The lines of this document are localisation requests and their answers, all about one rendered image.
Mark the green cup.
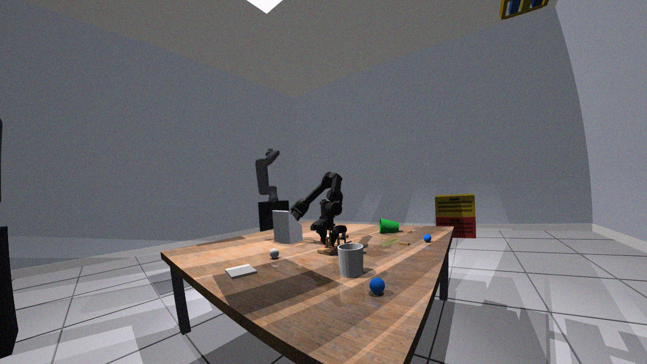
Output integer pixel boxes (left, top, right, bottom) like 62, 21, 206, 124
379, 218, 399, 233

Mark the white cup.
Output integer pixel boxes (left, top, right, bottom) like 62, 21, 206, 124
337, 243, 363, 278

